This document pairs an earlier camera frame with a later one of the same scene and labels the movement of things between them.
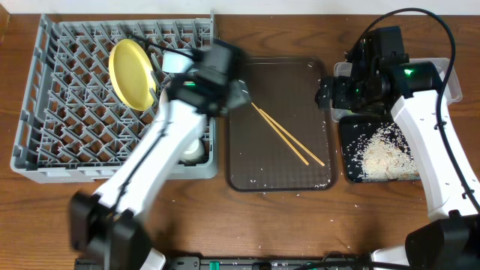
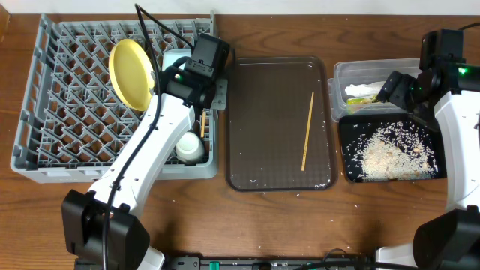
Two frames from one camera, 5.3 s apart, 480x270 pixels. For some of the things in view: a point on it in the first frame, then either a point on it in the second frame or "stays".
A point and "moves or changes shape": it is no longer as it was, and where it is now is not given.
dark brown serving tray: (258, 159) stays
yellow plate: (133, 74) stays
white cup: (194, 153) stays
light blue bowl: (175, 63) stays
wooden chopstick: (292, 137) -> (310, 113)
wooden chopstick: (280, 134) moves or changes shape
